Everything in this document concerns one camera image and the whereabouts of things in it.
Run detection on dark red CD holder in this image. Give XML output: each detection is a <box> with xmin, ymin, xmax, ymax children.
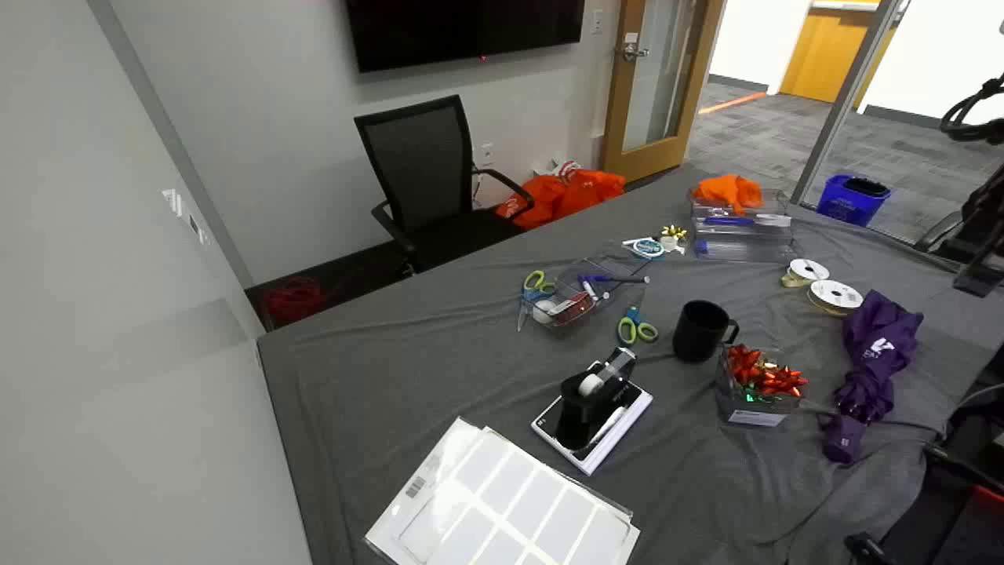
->
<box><xmin>531</xmin><ymin>291</ymin><xmax>598</xmax><ymax>329</ymax></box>

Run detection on green scissors far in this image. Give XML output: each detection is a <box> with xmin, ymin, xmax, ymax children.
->
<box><xmin>516</xmin><ymin>271</ymin><xmax>557</xmax><ymax>329</ymax></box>

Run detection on black mesh office chair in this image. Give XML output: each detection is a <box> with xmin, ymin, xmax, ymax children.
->
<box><xmin>356</xmin><ymin>96</ymin><xmax>538</xmax><ymax>275</ymax></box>

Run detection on orange bag on floor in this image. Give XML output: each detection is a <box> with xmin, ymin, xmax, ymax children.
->
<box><xmin>494</xmin><ymin>171</ymin><xmax>628</xmax><ymax>231</ymax></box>

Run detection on green scissors near mug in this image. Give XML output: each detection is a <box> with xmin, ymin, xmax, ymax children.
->
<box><xmin>615</xmin><ymin>305</ymin><xmax>658</xmax><ymax>346</ymax></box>

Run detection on black tape dispenser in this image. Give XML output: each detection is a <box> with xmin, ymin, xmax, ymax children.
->
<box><xmin>557</xmin><ymin>346</ymin><xmax>634</xmax><ymax>450</ymax></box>

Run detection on white and black box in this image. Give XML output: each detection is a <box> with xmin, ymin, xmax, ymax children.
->
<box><xmin>531</xmin><ymin>376</ymin><xmax>653</xmax><ymax>474</ymax></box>

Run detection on black mug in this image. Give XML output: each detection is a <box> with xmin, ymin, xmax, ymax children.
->
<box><xmin>671</xmin><ymin>301</ymin><xmax>740</xmax><ymax>365</ymax></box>

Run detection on white label sheets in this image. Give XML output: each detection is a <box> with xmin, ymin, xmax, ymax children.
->
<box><xmin>363</xmin><ymin>418</ymin><xmax>642</xmax><ymax>565</ymax></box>

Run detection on clear plastic organiser right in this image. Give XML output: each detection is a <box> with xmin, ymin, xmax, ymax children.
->
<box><xmin>691</xmin><ymin>196</ymin><xmax>795</xmax><ymax>260</ymax></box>

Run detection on orange cloth on table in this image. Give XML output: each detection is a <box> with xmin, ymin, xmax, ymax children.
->
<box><xmin>693</xmin><ymin>172</ymin><xmax>765</xmax><ymax>214</ymax></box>

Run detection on grey tablecloth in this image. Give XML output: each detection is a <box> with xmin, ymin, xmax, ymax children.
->
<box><xmin>255</xmin><ymin>163</ymin><xmax>1004</xmax><ymax>565</ymax></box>

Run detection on red gift bows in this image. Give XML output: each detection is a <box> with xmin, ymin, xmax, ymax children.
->
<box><xmin>724</xmin><ymin>346</ymin><xmax>807</xmax><ymax>403</ymax></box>

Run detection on wooden door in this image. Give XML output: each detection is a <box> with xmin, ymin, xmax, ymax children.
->
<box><xmin>601</xmin><ymin>0</ymin><xmax>724</xmax><ymax>182</ymax></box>

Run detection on white ribbon spool far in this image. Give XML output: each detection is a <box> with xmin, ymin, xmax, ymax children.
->
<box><xmin>782</xmin><ymin>258</ymin><xmax>830</xmax><ymax>289</ymax></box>

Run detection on white ribbon spool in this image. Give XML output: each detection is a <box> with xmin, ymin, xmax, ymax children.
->
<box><xmin>782</xmin><ymin>258</ymin><xmax>830</xmax><ymax>289</ymax></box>
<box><xmin>811</xmin><ymin>280</ymin><xmax>863</xmax><ymax>314</ymax></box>

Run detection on white ribbon spool near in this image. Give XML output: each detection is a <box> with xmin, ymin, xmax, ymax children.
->
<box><xmin>811</xmin><ymin>280</ymin><xmax>863</xmax><ymax>314</ymax></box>

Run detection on blue recycling bin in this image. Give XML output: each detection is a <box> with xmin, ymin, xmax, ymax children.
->
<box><xmin>817</xmin><ymin>176</ymin><xmax>893</xmax><ymax>227</ymax></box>

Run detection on purple folded umbrella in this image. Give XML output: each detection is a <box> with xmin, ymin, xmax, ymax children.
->
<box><xmin>824</xmin><ymin>291</ymin><xmax>924</xmax><ymax>464</ymax></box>

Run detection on wall-mounted black television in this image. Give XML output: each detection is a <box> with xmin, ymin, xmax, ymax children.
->
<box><xmin>346</xmin><ymin>0</ymin><xmax>583</xmax><ymax>74</ymax></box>

